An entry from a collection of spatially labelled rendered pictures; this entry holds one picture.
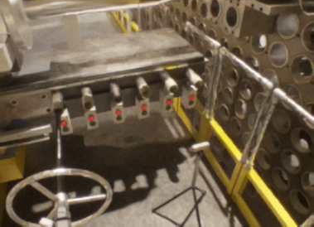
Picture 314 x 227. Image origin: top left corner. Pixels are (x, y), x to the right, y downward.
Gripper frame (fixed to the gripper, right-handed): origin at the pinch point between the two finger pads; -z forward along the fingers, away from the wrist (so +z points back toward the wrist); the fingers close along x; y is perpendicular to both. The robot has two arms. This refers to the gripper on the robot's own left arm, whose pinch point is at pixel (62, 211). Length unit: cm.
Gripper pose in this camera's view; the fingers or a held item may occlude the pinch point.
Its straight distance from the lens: 96.9
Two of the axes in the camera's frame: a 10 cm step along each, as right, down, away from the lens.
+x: 1.6, -8.1, -5.6
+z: 3.0, 5.8, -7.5
